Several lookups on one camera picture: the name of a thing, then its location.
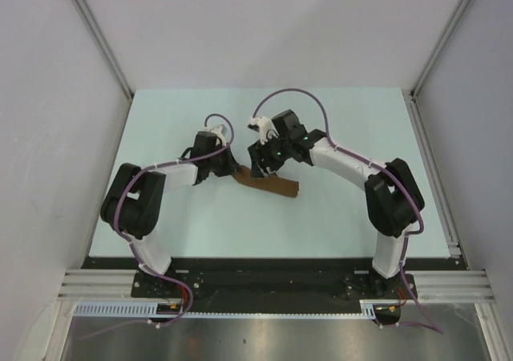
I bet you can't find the aluminium frame post right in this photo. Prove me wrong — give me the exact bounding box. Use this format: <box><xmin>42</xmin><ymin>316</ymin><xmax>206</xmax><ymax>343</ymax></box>
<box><xmin>410</xmin><ymin>0</ymin><xmax>474</xmax><ymax>100</ymax></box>

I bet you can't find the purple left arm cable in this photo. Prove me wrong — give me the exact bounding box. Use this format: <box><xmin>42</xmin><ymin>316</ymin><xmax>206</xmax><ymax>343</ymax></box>
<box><xmin>75</xmin><ymin>113</ymin><xmax>236</xmax><ymax>339</ymax></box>

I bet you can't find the aluminium frame post left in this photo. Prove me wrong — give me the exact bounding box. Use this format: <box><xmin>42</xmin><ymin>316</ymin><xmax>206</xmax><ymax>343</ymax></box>
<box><xmin>71</xmin><ymin>0</ymin><xmax>135</xmax><ymax>102</ymax></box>

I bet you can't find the white slotted cable duct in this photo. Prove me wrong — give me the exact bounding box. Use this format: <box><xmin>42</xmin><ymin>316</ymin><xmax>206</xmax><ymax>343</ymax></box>
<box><xmin>74</xmin><ymin>300</ymin><xmax>375</xmax><ymax>319</ymax></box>

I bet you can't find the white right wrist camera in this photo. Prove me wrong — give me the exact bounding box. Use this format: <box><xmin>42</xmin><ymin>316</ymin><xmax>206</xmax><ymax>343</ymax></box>
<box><xmin>248</xmin><ymin>116</ymin><xmax>279</xmax><ymax>145</ymax></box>

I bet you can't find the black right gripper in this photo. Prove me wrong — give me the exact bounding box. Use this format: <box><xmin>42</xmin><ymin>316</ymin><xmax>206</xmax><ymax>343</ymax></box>
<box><xmin>248</xmin><ymin>132</ymin><xmax>292</xmax><ymax>180</ymax></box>

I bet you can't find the brown cloth napkin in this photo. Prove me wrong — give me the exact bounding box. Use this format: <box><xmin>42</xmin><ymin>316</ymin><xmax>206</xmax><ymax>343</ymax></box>
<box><xmin>232</xmin><ymin>165</ymin><xmax>300</xmax><ymax>198</ymax></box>

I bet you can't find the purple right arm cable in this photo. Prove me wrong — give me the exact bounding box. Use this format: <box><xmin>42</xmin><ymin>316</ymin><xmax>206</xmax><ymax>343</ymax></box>
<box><xmin>254</xmin><ymin>87</ymin><xmax>445</xmax><ymax>334</ymax></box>

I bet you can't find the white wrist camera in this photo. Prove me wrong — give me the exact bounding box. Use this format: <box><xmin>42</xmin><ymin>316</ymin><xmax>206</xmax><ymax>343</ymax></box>
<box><xmin>248</xmin><ymin>116</ymin><xmax>279</xmax><ymax>145</ymax></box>
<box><xmin>204</xmin><ymin>124</ymin><xmax>228</xmax><ymax>146</ymax></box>

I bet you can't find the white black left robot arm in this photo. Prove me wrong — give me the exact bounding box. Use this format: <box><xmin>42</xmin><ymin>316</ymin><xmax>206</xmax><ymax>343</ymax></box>
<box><xmin>100</xmin><ymin>125</ymin><xmax>241</xmax><ymax>297</ymax></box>

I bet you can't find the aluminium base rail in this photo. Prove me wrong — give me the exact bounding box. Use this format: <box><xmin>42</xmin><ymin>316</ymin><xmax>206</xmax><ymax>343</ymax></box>
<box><xmin>58</xmin><ymin>270</ymin><xmax>495</xmax><ymax>303</ymax></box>

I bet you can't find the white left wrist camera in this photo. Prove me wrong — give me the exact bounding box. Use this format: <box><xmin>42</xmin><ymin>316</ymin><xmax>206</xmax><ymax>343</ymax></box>
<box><xmin>204</xmin><ymin>124</ymin><xmax>228</xmax><ymax>146</ymax></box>

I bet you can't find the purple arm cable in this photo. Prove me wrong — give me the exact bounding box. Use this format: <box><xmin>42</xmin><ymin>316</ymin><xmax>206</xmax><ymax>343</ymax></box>
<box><xmin>254</xmin><ymin>87</ymin><xmax>445</xmax><ymax>334</ymax></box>
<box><xmin>75</xmin><ymin>113</ymin><xmax>236</xmax><ymax>339</ymax></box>

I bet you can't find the aluminium frame post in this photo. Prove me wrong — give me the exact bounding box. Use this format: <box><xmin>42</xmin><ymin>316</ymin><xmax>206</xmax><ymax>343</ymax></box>
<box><xmin>410</xmin><ymin>0</ymin><xmax>474</xmax><ymax>100</ymax></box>
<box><xmin>71</xmin><ymin>0</ymin><xmax>135</xmax><ymax>102</ymax></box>

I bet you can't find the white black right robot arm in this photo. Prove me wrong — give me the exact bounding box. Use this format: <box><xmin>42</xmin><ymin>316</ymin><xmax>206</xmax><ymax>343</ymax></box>
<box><xmin>248</xmin><ymin>110</ymin><xmax>425</xmax><ymax>298</ymax></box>

